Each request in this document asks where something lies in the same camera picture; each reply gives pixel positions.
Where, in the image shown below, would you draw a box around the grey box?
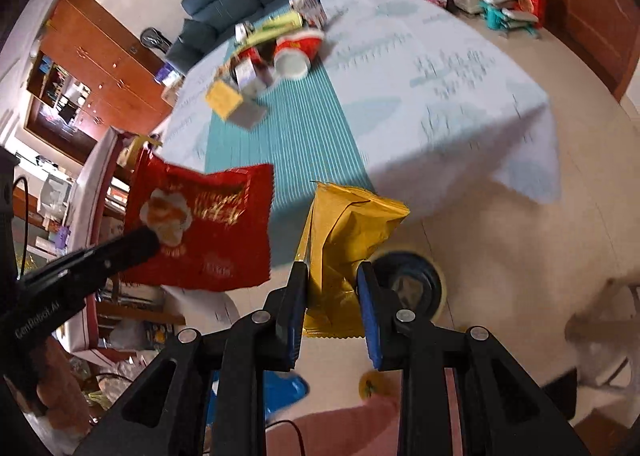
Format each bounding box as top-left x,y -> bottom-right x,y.
227,103 -> 268,129

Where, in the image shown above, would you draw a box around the red-brown wooden cabinet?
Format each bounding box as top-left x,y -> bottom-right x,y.
25,0 -> 173,161

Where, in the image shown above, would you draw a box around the person's pink trouser leg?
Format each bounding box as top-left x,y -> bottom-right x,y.
267,393 -> 403,456

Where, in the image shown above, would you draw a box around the teal plastic stools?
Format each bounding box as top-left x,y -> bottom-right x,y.
477,0 -> 543,39

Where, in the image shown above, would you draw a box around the brown wooden door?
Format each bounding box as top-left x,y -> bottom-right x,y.
530,0 -> 640,101

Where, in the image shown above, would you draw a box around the blue plastic item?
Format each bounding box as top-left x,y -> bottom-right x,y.
210,370 -> 308,424

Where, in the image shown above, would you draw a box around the red snack packet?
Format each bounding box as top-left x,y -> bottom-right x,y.
120,148 -> 276,293

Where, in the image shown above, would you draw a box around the yellow snack packet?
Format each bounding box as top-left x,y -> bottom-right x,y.
294,181 -> 412,339

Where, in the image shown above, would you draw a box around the red gift bag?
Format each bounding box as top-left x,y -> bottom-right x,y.
514,0 -> 546,26

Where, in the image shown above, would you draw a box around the black bin with yellow rim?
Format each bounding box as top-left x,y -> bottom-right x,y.
372,251 -> 448,324

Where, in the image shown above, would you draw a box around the yellow-green packet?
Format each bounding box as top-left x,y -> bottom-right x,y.
245,10 -> 306,44

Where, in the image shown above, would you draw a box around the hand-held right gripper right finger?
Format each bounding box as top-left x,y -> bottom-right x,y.
356,261 -> 593,456

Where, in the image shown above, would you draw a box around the small white box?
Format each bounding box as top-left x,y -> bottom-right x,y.
235,58 -> 276,91

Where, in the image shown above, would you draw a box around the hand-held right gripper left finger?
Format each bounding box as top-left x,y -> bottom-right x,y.
72,261 -> 308,456

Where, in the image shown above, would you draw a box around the yellow knitted slipper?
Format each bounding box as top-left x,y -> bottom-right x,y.
359,370 -> 401,399

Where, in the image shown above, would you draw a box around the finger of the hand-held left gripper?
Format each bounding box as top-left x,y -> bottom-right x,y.
20,226 -> 162,303

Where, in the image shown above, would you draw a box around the red paper noodle cup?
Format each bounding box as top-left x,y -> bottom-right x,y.
272,28 -> 327,81

